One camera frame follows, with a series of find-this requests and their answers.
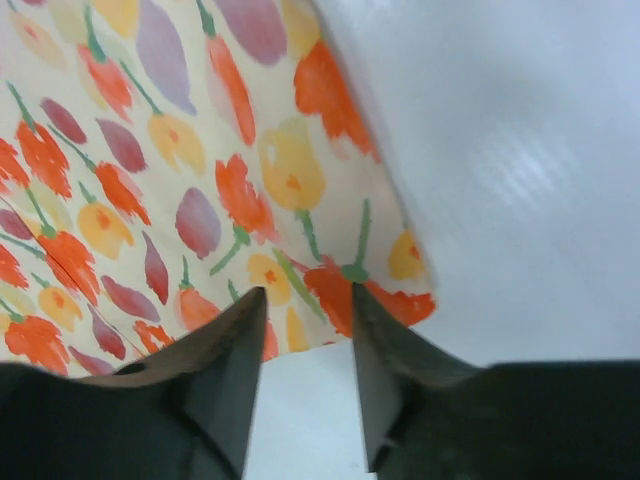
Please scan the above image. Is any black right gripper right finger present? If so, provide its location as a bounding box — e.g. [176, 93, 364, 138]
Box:
[352, 284, 639, 479]

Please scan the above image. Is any orange floral white skirt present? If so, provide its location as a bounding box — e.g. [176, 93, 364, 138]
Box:
[1, 1, 436, 377]

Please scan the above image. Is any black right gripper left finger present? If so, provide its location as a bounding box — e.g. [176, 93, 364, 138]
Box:
[1, 287, 267, 479]

